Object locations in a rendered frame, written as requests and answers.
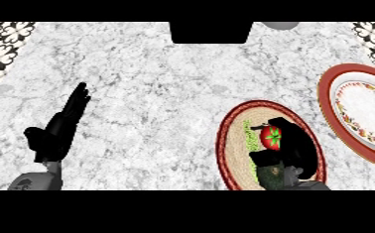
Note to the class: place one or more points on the woven oval red-rimmed placemat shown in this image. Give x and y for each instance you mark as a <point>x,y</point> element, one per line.
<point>234,144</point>

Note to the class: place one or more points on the white red-rimmed plate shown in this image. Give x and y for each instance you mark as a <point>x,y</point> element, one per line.
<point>357,108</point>

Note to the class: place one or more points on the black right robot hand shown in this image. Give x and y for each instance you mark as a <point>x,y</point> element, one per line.
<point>299,151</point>

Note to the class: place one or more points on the red tomato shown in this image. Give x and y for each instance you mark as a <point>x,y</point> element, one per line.
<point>271,138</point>

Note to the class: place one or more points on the grey round object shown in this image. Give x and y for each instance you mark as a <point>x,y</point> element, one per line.
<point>281,25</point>

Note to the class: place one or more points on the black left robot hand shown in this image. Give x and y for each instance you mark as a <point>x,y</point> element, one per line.
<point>55,134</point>

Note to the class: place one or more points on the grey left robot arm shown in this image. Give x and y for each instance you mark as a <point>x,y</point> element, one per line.
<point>38,179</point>

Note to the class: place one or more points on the black appliance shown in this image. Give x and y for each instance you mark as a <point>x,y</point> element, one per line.
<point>212,32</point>

